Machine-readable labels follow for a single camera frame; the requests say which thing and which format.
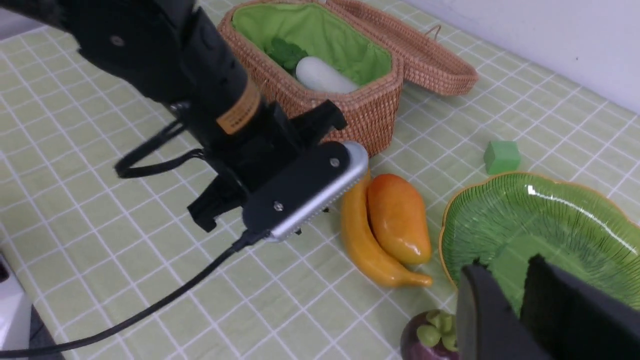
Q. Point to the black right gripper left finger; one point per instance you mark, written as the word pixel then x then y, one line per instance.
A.
pixel 486 326

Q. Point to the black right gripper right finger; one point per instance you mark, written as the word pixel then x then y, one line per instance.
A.
pixel 572 320

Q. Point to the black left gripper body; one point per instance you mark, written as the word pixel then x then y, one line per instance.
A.
pixel 247 160

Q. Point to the dark purple toy mangosteen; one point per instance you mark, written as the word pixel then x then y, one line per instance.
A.
pixel 430 335

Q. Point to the white toy radish green leaves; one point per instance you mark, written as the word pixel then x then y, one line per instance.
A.
pixel 311 71

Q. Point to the yellow toy banana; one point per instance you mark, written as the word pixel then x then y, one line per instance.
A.
pixel 363 249

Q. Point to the orange toy mango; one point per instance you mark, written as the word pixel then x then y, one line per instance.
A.
pixel 397 215

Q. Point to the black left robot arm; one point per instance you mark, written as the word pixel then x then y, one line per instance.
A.
pixel 172 53

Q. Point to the green leaf-shaped glass plate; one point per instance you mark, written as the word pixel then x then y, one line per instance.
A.
pixel 511 217

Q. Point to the woven wicker basket green lining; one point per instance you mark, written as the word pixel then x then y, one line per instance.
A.
pixel 326 31

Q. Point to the green foam cube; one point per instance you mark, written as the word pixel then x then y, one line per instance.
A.
pixel 501 156

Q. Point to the green checked tablecloth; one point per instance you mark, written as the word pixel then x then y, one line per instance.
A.
pixel 91 249

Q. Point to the woven wicker basket lid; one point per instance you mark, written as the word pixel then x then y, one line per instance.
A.
pixel 427 63

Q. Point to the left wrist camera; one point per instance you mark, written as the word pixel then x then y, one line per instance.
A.
pixel 302 190

